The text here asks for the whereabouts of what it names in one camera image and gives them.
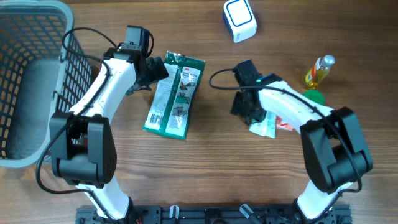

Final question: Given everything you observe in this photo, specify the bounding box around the light teal small packet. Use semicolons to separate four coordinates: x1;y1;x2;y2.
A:
249;111;277;139

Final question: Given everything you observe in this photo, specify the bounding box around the red snack packet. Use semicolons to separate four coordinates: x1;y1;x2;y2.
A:
276;116;294;131

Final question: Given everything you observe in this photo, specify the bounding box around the green 3M gloves package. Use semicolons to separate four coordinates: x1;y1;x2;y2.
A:
143;51;205;139

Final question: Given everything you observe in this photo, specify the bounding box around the green lid white jar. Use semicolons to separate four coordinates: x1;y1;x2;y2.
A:
303;90;325;105

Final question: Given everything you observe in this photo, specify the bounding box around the yellow liquid bottle silver cap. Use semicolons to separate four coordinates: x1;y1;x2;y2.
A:
303;55;335;90

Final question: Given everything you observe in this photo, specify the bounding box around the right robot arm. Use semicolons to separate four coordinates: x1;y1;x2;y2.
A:
231;60;373;222

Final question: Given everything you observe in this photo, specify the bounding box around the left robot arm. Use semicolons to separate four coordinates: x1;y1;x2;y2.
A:
35;25;169;223

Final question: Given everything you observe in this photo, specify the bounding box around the white barcode scanner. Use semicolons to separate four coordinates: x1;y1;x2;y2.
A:
223;0;257;43

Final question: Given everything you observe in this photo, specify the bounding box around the grey plastic mesh basket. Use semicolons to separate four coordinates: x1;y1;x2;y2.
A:
1;1;93;168

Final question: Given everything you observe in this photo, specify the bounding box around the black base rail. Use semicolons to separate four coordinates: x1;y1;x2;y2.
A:
75;204;353;224

